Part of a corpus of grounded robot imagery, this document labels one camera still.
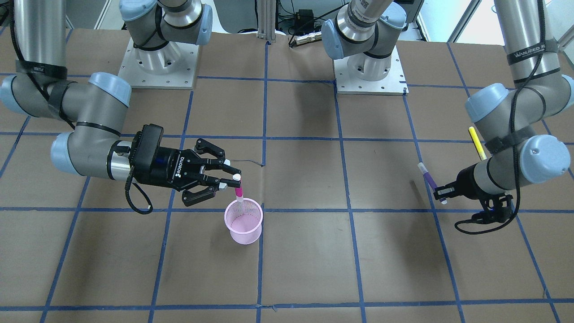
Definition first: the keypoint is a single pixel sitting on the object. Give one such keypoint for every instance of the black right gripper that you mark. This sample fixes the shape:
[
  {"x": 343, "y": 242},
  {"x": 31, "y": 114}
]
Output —
[{"x": 172, "y": 172}]

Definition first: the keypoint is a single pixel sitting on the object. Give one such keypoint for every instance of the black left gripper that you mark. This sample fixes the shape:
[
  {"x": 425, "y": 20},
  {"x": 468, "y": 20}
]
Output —
[{"x": 466, "y": 180}]

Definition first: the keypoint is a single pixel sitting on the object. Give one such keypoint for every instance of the pink pen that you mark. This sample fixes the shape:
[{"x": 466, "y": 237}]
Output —
[{"x": 239, "y": 206}]

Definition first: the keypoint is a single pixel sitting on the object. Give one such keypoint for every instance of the purple pen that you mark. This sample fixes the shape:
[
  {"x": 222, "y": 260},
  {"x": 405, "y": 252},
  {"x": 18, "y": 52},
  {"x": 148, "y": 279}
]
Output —
[{"x": 427, "y": 176}]

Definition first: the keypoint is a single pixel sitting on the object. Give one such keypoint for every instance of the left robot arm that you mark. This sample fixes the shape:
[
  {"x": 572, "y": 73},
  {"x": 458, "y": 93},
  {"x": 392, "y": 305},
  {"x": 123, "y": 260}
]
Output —
[{"x": 366, "y": 32}]

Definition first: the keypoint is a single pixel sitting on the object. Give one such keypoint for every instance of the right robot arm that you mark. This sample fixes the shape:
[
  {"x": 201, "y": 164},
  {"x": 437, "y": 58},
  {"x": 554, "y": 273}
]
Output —
[{"x": 96, "y": 111}]

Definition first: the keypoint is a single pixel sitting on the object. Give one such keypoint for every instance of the pink mesh cup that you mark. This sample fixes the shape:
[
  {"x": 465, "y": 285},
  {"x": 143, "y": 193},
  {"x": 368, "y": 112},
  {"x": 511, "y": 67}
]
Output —
[{"x": 244, "y": 220}]

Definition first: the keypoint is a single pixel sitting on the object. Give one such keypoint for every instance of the yellow pen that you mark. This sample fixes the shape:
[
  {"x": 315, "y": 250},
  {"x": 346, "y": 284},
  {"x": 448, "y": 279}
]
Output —
[{"x": 477, "y": 143}]

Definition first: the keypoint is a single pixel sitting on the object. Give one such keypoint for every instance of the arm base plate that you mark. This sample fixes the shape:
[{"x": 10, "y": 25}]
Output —
[
  {"x": 363, "y": 75},
  {"x": 173, "y": 66}
]

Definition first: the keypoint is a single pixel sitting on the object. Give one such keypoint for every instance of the aluminium frame post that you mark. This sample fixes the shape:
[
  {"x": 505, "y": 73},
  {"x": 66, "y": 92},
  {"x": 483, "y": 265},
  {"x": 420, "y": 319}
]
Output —
[{"x": 266, "y": 19}]

